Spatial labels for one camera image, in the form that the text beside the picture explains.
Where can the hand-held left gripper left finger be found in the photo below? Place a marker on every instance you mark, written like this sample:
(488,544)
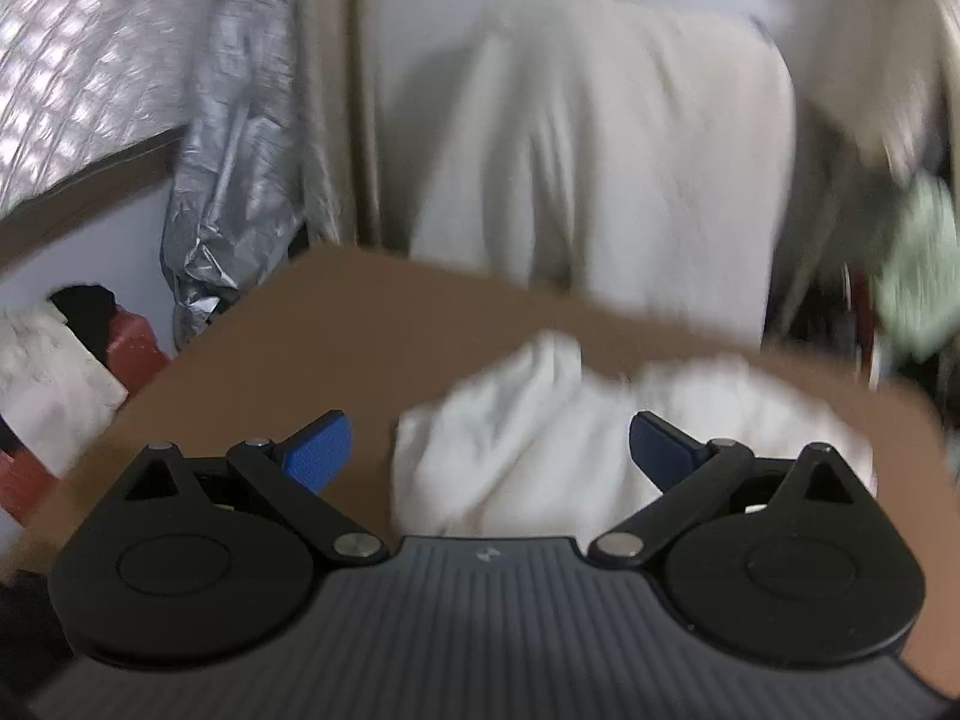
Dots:
(322,451)

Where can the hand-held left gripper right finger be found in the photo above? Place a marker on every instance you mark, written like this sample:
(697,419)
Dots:
(664,451)

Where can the white fleece sweater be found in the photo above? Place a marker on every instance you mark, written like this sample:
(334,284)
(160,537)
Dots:
(525,450)

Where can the dark clothes pile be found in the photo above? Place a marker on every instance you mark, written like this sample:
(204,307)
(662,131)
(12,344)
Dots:
(832,315)

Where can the red box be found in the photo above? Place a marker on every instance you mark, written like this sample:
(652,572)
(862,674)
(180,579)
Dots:
(135,345)

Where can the black cloth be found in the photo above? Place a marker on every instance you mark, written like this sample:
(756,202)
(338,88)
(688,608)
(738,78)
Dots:
(86,307)

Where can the white crumpled cloth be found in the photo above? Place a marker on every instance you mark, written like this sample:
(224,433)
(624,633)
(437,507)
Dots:
(52,382)

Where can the crinkled silver foil sheet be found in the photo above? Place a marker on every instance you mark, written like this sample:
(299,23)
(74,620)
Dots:
(232,165)

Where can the green quilted cloth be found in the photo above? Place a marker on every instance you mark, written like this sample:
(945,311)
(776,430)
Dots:
(922,270)

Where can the beige curtain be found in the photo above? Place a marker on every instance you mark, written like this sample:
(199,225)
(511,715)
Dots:
(330,90)

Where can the cream folded cloth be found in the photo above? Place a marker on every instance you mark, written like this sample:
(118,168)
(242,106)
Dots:
(862,52)

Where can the quilted silver foil window cover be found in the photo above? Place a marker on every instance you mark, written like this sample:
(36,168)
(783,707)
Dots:
(75,52)

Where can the brown window frame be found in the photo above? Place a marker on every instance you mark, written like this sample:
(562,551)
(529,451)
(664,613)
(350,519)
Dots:
(82,199)

